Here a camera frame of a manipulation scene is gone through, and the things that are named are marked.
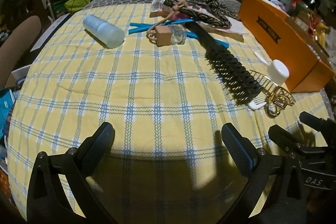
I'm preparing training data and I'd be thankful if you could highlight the black round hair brush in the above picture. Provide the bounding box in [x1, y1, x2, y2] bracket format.
[185, 22, 262, 104]

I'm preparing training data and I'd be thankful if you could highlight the yellow blue plaid tablecloth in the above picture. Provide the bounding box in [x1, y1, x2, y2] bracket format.
[7, 4, 328, 223]

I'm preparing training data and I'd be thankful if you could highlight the pale blue plastic bottle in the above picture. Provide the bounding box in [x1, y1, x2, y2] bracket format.
[83, 14, 125, 49]

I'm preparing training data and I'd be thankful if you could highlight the gold hair claw clip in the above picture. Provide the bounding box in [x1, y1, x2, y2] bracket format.
[250, 70, 295, 118]

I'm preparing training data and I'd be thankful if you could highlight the white measuring scoop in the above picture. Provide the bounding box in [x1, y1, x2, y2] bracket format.
[254, 52, 289, 86]

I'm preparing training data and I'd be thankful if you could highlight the zebra pattern fabric headband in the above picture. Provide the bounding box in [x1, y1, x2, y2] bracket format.
[163, 0, 241, 30]

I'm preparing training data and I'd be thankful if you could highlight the orange cardboard box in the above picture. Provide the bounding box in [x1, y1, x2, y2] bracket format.
[238, 0, 335, 92]

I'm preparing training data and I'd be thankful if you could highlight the brown armchair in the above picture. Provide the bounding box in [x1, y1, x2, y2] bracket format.
[0, 15, 42, 89]

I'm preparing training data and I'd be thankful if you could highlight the white plastic comb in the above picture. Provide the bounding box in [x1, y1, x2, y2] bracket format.
[247, 97, 266, 111]

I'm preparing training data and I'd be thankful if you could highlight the blue plastic hanger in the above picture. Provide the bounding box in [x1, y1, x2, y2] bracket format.
[129, 18, 196, 30]
[128, 25, 230, 49]

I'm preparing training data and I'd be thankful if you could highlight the glass perfume bottle wooden cap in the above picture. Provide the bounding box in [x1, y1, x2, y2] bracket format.
[146, 10, 178, 47]

